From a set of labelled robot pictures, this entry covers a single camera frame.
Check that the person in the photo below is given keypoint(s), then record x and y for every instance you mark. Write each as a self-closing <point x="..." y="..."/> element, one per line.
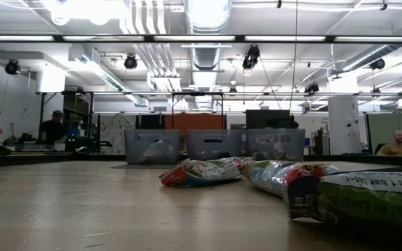
<point x="398" y="146"/>
<point x="52" y="129"/>

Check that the grey tarp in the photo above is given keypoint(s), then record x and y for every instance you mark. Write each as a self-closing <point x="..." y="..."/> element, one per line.
<point x="115" y="132"/>

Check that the blue-green granola bar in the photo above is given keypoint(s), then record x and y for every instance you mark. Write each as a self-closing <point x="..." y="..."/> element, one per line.
<point x="372" y="205"/>

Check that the multicolour granola bar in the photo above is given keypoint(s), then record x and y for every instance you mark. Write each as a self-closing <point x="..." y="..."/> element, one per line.
<point x="271" y="176"/>

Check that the black metal rack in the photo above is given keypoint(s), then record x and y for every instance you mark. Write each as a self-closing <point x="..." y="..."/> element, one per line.
<point x="197" y="93"/>

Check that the black ceiling spotlight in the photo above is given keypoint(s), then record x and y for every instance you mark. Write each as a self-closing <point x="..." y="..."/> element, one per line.
<point x="312" y="88"/>
<point x="12" y="67"/>
<point x="130" y="62"/>
<point x="377" y="64"/>
<point x="251" y="59"/>

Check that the red colourful granola bar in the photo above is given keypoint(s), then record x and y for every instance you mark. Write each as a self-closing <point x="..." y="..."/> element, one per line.
<point x="201" y="172"/>

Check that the grey translucent plastic bin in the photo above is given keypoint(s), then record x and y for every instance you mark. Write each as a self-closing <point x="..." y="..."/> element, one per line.
<point x="134" y="146"/>
<point x="222" y="146"/>
<point x="257" y="146"/>

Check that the white ceiling pipes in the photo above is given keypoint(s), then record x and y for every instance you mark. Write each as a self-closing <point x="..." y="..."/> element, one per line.
<point x="141" y="21"/>

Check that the overhead light bar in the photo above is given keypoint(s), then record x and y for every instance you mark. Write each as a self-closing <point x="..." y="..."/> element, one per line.
<point x="148" y="38"/>

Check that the orange partition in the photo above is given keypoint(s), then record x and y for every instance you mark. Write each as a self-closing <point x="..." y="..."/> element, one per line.
<point x="194" y="122"/>

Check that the white pillar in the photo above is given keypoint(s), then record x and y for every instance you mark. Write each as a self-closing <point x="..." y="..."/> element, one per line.
<point x="344" y="118"/>

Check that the silver ventilation duct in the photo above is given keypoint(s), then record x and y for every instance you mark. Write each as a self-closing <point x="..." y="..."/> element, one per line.
<point x="208" y="17"/>

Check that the black monitor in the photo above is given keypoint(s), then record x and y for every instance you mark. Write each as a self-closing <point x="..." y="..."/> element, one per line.
<point x="267" y="119"/>

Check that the green partition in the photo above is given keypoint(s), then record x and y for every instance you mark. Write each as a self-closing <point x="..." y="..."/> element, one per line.
<point x="382" y="129"/>

